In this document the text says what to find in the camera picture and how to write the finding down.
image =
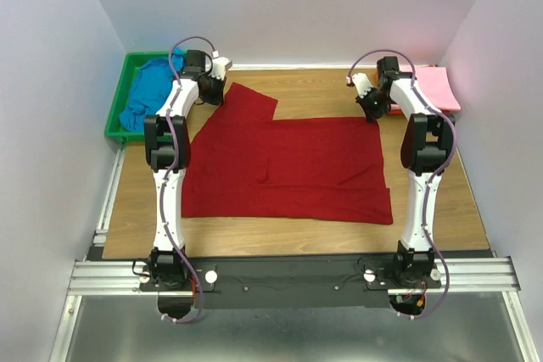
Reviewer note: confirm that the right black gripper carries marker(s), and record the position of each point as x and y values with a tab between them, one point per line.
371	108

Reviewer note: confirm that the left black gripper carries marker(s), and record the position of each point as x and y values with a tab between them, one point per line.
214	93

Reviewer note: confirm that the red t-shirt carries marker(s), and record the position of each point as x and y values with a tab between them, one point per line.
246	163

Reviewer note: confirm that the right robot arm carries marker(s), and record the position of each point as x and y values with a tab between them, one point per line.
427	149

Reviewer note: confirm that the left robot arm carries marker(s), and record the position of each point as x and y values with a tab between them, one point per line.
168	155

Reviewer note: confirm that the blue t-shirt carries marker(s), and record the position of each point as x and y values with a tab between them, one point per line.
148	93

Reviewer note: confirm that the pink folded t-shirt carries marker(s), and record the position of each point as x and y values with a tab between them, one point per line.
433	90

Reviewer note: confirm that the green plastic bin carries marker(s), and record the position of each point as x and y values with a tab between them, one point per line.
132	64

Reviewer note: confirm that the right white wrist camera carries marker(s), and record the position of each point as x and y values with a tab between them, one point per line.
361	83

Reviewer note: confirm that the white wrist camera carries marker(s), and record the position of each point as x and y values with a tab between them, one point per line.
361	83
220	67

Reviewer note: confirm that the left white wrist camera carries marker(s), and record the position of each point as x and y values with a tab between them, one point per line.
220	67

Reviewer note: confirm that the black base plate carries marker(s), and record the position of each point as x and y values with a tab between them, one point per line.
375	280

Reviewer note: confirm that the aluminium frame rail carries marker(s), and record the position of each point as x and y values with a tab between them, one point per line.
479	317

